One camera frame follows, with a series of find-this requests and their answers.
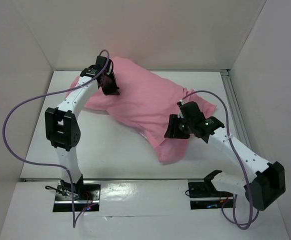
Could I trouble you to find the pink fabric pillowcase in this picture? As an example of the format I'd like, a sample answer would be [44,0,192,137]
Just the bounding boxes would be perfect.
[65,56,218,166]

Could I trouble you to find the aluminium table edge rail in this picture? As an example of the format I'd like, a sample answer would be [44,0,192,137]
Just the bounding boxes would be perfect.
[20,177,204,182]

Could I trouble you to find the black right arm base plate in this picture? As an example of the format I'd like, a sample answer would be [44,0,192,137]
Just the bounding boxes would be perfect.
[184,181,234,210]

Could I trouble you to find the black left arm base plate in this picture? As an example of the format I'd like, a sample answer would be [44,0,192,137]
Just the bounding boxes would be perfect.
[52,181,101,213]

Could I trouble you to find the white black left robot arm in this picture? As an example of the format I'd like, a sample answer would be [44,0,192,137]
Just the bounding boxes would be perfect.
[44,55,120,200]

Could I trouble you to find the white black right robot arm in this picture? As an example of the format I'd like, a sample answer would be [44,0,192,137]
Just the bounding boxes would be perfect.
[164,100,286,211]

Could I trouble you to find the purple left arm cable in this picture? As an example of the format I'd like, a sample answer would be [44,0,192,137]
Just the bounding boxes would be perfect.
[1,49,111,228]

